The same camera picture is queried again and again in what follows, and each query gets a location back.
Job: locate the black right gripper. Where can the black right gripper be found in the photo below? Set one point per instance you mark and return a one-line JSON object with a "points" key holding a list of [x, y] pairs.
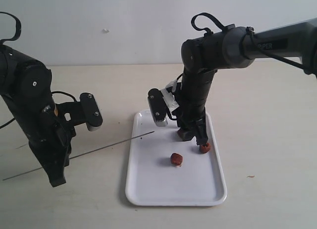
{"points": [[191, 126]]}

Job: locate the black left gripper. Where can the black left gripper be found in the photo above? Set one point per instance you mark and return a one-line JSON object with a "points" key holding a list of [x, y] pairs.
{"points": [[50, 137]]}

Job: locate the red-brown food piece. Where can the red-brown food piece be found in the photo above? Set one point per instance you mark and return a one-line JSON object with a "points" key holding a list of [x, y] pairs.
{"points": [[176, 159], [185, 135], [205, 148]]}

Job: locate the thin metal skewer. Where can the thin metal skewer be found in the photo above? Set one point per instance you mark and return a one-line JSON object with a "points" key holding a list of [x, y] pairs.
{"points": [[83, 154]]}

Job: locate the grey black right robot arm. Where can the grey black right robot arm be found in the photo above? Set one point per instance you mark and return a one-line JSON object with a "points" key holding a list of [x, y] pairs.
{"points": [[235, 47]]}

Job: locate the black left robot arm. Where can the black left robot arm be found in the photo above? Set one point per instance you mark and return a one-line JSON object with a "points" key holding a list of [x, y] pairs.
{"points": [[25, 86]]}

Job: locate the white rectangular plastic tray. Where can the white rectangular plastic tray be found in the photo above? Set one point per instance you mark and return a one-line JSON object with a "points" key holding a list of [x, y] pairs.
{"points": [[153, 181]]}

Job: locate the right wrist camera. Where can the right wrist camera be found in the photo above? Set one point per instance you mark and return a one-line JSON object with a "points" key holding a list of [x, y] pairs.
{"points": [[157, 107]]}

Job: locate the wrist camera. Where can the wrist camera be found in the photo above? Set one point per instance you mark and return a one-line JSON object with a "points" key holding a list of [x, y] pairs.
{"points": [[91, 112], [157, 107]]}

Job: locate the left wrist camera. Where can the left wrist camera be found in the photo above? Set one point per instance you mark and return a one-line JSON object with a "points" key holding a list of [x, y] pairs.
{"points": [[91, 112]]}

